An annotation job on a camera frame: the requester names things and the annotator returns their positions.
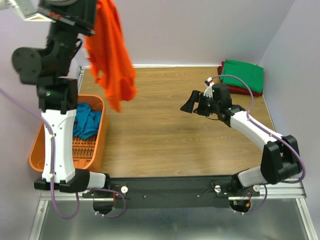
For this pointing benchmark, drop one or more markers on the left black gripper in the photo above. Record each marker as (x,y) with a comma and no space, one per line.
(72,22)

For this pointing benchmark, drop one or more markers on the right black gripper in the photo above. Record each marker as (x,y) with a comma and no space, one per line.
(202,103)

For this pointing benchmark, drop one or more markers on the orange t shirt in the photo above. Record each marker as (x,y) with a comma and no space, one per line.
(110,62)

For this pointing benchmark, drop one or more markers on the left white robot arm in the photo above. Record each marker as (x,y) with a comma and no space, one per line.
(48,68)

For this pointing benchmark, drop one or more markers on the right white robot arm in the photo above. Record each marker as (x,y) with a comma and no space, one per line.
(280,154)

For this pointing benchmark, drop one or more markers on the folded dark red t shirt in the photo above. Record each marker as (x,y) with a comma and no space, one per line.
(236,89)

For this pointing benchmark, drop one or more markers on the folded green t shirt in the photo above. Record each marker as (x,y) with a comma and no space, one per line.
(251,74)

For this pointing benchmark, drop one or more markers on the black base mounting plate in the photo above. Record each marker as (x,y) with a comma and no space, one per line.
(172,192)

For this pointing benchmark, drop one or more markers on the teal t shirt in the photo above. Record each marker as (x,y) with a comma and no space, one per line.
(86,122)

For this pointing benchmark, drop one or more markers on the orange plastic basket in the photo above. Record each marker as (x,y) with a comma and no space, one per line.
(87,154)

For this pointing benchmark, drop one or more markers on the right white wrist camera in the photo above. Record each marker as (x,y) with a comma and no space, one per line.
(209,88)

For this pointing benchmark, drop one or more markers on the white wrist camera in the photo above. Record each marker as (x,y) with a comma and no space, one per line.
(209,88)
(25,9)

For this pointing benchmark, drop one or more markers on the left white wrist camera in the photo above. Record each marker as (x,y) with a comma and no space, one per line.
(25,9)

